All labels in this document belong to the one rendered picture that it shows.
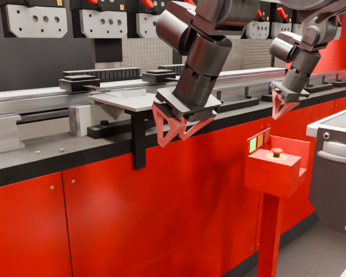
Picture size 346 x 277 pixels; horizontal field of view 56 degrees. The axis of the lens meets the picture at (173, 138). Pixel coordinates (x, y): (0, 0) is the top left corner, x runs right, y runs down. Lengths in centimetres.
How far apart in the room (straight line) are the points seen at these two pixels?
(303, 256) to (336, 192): 155
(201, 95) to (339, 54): 246
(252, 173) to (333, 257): 107
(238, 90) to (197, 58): 107
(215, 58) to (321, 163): 22
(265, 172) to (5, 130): 82
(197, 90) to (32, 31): 58
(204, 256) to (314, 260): 78
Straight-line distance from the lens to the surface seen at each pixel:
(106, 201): 104
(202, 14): 46
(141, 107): 86
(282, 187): 115
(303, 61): 90
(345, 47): 292
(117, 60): 112
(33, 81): 155
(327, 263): 208
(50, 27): 99
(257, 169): 117
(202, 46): 48
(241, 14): 48
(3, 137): 99
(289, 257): 205
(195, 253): 145
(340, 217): 56
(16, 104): 126
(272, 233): 133
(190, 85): 50
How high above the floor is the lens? 117
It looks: 17 degrees down
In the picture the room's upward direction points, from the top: straight up
